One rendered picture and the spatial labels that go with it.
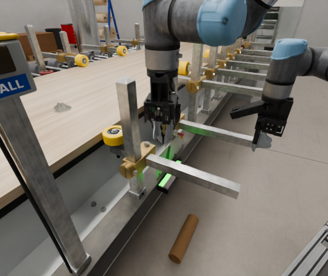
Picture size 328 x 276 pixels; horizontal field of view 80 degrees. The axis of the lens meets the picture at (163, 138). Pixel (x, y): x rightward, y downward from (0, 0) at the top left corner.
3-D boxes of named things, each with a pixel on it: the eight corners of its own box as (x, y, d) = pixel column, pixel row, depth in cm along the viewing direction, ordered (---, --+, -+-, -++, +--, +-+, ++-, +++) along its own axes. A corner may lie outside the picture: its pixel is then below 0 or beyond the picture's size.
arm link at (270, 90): (263, 83, 56) (266, 76, 62) (259, 98, 58) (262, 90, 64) (294, 87, 53) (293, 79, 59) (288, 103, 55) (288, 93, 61)
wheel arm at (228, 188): (238, 193, 55) (241, 182, 52) (235, 202, 52) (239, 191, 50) (116, 149, 72) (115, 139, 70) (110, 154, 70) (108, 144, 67)
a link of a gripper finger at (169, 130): (160, 153, 53) (160, 122, 48) (164, 140, 58) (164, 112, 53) (172, 153, 53) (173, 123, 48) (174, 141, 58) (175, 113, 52)
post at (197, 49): (194, 131, 107) (205, 32, 81) (192, 134, 105) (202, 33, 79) (189, 130, 109) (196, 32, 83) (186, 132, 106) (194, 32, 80)
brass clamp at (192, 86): (206, 85, 99) (207, 75, 97) (196, 94, 89) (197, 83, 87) (195, 84, 102) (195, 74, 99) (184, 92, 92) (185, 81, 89)
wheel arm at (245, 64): (274, 69, 122) (276, 63, 120) (274, 71, 119) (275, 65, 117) (197, 61, 142) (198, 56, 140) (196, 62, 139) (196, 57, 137)
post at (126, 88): (145, 205, 74) (135, 76, 48) (140, 212, 71) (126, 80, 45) (137, 201, 75) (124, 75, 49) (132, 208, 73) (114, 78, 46)
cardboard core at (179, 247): (199, 217, 131) (180, 258, 109) (198, 224, 136) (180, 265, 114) (188, 212, 135) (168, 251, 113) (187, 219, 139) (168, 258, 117)
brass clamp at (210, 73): (219, 74, 118) (220, 65, 115) (213, 80, 108) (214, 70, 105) (209, 72, 120) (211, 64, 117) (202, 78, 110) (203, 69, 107)
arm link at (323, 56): (356, 84, 50) (313, 84, 50) (325, 72, 60) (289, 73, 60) (373, 50, 46) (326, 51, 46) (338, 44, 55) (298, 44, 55)
